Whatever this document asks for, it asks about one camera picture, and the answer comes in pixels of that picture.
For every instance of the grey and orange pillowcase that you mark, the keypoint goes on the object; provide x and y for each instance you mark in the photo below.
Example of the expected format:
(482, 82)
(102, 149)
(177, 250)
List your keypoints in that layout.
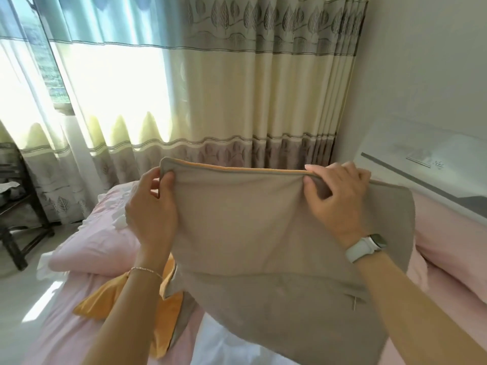
(159, 323)
(266, 243)

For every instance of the person's right hand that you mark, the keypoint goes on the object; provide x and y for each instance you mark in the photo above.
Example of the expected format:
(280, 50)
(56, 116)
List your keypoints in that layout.
(342, 209)

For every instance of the white pillow insert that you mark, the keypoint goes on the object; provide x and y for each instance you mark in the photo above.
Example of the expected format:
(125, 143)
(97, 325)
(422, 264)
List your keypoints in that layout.
(224, 345)

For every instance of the window with grey frame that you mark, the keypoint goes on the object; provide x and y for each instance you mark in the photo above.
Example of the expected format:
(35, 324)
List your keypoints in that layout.
(45, 64)

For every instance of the pink ruffled duvet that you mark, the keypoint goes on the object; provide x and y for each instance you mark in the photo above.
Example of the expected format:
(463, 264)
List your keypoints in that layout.
(95, 247)

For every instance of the person's left hand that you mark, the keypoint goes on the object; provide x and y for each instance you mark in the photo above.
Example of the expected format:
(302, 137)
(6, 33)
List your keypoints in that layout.
(152, 220)

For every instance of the person's left forearm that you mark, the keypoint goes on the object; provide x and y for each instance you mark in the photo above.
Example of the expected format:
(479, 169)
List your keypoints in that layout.
(125, 319)

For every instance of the pink bed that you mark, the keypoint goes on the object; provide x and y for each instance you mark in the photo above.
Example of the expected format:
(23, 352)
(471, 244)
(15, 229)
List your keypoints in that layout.
(68, 330)

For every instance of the beige headboard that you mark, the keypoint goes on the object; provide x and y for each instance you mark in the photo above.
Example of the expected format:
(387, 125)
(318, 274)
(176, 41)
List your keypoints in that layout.
(418, 155)

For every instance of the white smartwatch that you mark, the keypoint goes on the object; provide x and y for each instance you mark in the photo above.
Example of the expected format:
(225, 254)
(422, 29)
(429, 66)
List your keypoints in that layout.
(361, 248)

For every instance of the beige leaf print curtain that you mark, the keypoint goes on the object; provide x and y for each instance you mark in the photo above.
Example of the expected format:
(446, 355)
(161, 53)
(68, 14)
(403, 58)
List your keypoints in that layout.
(228, 91)

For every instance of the person's right forearm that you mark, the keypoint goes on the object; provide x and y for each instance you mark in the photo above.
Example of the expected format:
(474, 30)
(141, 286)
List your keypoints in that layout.
(418, 319)

